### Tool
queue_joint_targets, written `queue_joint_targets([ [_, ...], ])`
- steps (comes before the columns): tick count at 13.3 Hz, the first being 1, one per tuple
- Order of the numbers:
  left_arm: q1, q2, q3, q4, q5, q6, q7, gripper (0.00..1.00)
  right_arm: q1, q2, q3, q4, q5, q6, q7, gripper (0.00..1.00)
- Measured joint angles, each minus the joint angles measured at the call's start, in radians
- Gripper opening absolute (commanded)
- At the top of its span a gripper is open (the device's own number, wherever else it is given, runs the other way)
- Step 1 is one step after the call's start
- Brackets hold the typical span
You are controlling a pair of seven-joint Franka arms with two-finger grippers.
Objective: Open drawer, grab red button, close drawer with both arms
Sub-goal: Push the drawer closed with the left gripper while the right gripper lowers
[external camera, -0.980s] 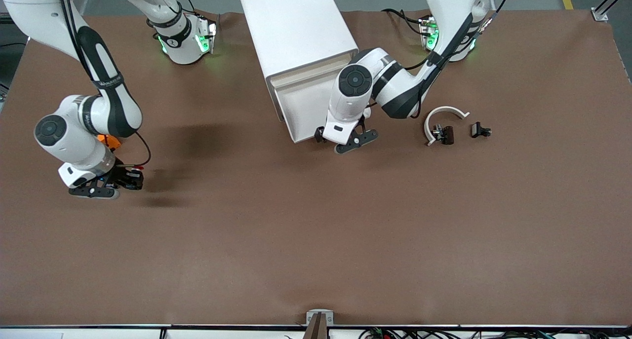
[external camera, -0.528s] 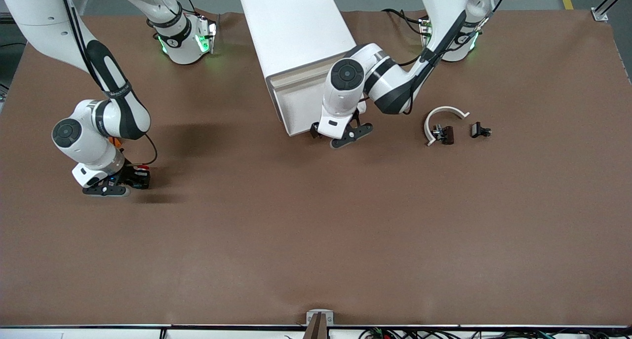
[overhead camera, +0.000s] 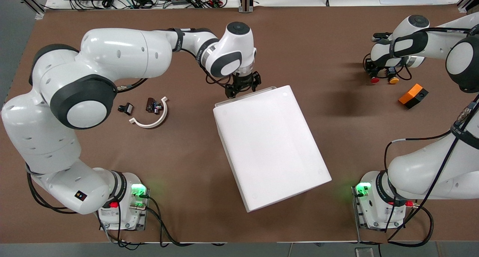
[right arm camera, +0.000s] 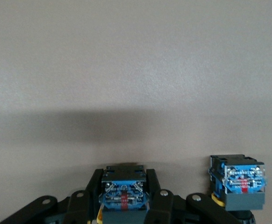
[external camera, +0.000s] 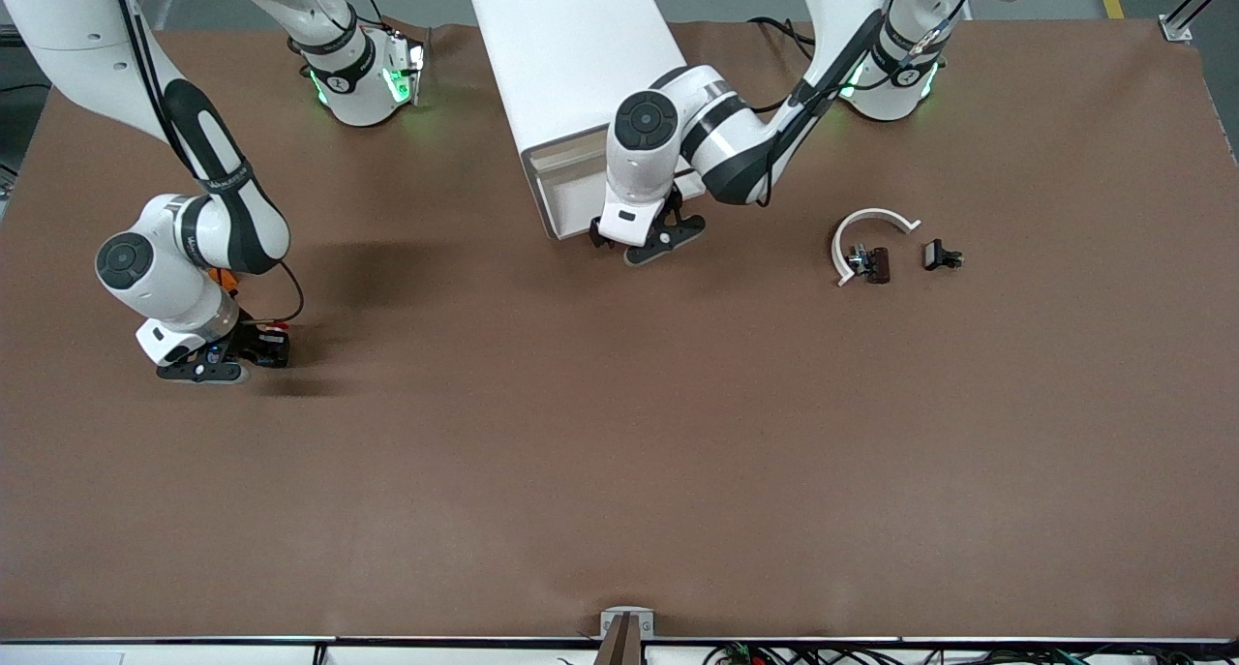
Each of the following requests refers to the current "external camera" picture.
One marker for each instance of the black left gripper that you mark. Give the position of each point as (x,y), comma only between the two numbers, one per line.
(595,235)

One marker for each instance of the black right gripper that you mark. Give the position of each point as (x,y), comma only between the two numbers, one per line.
(254,342)

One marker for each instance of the red cap push button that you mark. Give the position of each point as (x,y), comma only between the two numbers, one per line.
(274,347)

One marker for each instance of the white plastic tray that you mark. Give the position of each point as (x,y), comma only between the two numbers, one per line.
(571,200)

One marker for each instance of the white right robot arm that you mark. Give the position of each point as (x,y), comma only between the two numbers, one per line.
(97,26)

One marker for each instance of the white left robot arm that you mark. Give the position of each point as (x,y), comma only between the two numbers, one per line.
(716,123)

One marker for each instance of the beige cabinet drawer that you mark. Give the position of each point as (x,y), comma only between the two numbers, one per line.
(566,150)

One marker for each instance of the white drawer cabinet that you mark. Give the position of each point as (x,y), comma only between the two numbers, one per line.
(561,45)

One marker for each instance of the orange box with hole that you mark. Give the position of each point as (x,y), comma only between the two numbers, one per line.
(225,278)

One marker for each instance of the white curved plastic arc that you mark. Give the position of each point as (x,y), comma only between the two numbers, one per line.
(837,254)

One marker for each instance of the dark brown small part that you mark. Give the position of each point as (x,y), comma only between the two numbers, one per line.
(878,265)

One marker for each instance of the brown table cover mat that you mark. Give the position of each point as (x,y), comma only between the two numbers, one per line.
(581,452)

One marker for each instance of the small black clip part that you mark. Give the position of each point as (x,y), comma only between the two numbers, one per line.
(934,255)

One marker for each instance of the white table edge rail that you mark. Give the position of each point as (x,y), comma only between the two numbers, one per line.
(194,653)

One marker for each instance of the grey metal bracket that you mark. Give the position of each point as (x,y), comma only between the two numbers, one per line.
(610,619)

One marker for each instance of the aluminium frame profile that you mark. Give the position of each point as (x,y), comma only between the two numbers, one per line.
(1176,31)

